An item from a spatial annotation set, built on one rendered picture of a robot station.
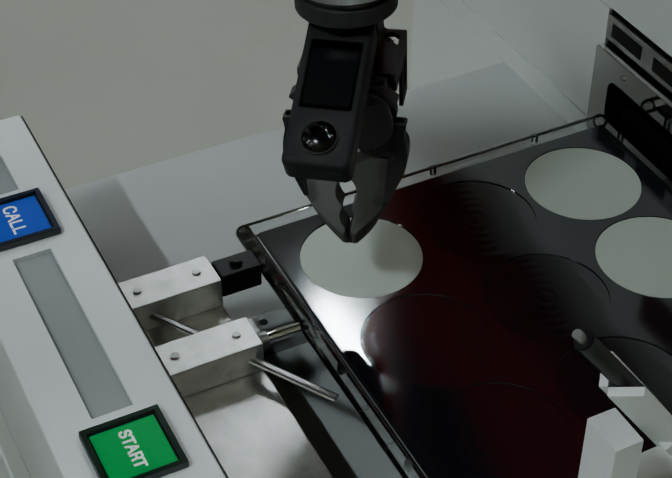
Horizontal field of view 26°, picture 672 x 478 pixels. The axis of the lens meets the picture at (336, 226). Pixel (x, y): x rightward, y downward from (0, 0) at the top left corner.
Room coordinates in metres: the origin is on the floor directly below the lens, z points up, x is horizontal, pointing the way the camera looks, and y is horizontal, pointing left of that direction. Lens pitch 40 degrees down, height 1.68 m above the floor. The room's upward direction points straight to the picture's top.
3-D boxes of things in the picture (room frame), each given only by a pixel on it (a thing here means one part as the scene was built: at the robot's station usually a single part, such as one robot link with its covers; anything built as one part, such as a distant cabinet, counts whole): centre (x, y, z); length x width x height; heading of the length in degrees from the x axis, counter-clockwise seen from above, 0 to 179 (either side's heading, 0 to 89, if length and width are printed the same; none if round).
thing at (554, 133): (1.01, -0.08, 0.90); 0.37 x 0.01 x 0.01; 117
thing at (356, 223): (0.86, -0.03, 1.01); 0.06 x 0.03 x 0.09; 170
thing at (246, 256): (0.88, 0.08, 0.90); 0.04 x 0.02 x 0.03; 117
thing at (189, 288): (0.85, 0.13, 0.89); 0.08 x 0.03 x 0.03; 117
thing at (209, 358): (0.78, 0.10, 0.89); 0.08 x 0.03 x 0.03; 117
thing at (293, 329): (0.81, 0.04, 0.89); 0.05 x 0.01 x 0.01; 117
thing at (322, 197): (0.86, 0.00, 1.00); 0.06 x 0.03 x 0.09; 170
